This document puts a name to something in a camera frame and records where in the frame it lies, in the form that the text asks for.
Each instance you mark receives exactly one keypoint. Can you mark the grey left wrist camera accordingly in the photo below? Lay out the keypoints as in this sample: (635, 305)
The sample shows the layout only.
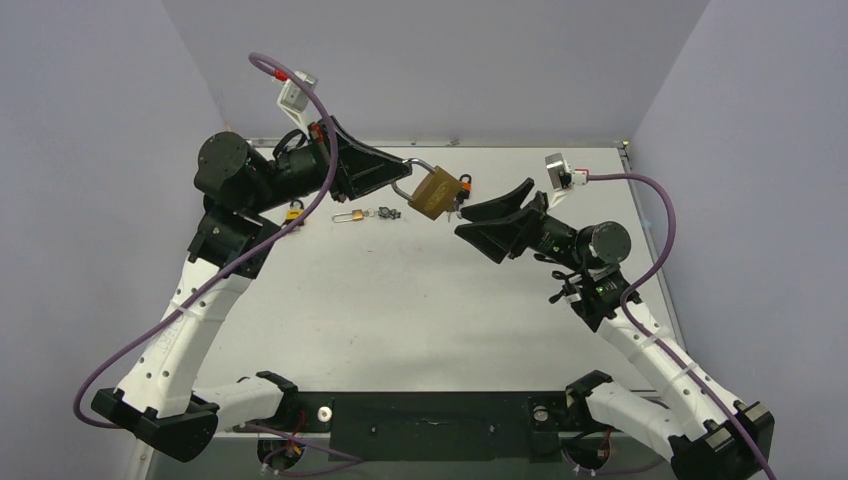
(292, 101)

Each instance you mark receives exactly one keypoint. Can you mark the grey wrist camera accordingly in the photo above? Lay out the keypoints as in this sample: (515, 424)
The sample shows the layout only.
(564, 178)
(292, 101)

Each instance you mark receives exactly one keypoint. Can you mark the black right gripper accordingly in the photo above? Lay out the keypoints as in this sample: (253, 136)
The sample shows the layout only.
(523, 227)

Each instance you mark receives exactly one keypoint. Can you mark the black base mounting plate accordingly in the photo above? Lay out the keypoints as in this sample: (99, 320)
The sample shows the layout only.
(440, 426)

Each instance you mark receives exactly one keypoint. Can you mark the large brass padlock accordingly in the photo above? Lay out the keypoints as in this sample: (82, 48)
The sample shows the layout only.
(435, 194)

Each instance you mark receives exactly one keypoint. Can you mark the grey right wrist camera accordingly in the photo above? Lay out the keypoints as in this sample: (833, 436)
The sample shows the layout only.
(564, 178)

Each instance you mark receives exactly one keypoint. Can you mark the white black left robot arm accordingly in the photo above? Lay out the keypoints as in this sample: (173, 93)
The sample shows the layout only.
(158, 400)

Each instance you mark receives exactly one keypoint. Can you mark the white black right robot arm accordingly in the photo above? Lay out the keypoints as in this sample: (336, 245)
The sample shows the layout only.
(702, 430)

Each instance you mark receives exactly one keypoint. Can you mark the aluminium table frame rail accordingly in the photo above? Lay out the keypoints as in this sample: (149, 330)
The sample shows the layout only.
(281, 407)

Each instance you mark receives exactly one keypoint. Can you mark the yellow black padlock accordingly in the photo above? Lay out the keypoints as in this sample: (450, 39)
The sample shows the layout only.
(295, 210)

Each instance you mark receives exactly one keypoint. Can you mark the small brass long-shackle padlock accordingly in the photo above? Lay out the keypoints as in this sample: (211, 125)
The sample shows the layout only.
(352, 216)

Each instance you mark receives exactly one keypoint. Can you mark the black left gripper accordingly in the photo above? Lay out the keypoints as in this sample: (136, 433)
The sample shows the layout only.
(363, 169)

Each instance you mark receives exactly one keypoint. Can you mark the orange black padlock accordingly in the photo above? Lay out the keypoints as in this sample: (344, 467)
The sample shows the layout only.
(466, 187)

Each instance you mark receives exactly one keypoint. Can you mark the silver key with ring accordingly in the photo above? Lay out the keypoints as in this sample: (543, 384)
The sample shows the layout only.
(453, 212)

